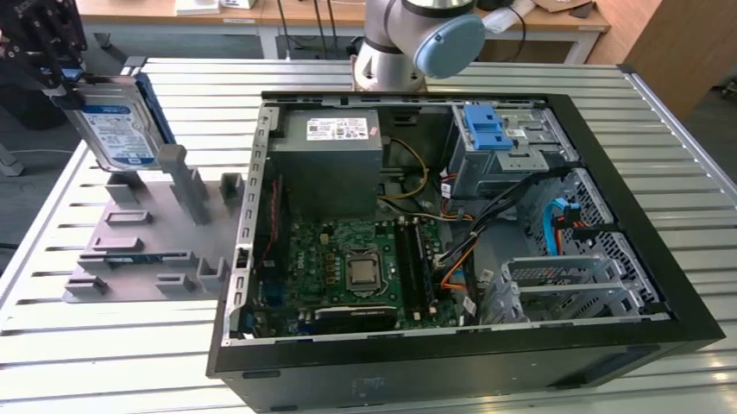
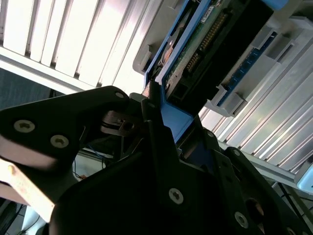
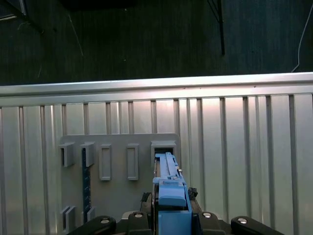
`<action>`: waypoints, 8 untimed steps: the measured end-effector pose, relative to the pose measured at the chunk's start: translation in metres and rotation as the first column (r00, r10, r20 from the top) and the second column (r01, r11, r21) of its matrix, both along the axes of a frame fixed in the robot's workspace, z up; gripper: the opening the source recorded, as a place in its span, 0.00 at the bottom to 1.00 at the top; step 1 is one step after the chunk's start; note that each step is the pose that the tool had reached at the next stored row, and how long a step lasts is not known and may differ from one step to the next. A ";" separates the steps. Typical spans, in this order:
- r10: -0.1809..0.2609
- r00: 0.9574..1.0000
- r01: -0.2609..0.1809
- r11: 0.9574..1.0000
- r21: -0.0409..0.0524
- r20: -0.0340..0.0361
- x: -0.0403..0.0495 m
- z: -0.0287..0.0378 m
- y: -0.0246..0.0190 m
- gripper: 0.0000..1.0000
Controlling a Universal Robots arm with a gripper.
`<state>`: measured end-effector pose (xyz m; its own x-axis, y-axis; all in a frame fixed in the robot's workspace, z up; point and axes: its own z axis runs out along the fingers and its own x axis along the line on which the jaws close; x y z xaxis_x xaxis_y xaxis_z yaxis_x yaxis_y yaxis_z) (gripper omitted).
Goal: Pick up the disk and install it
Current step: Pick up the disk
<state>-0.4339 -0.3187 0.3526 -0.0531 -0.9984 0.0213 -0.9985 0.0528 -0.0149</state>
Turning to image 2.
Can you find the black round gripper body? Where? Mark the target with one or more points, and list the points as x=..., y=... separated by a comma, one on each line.
x=110, y=208

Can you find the hard disk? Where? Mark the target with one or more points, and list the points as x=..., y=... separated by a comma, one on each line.
x=227, y=49

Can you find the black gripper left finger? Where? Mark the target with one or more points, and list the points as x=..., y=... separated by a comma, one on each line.
x=61, y=115

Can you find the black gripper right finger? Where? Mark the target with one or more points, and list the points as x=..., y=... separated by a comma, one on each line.
x=244, y=186

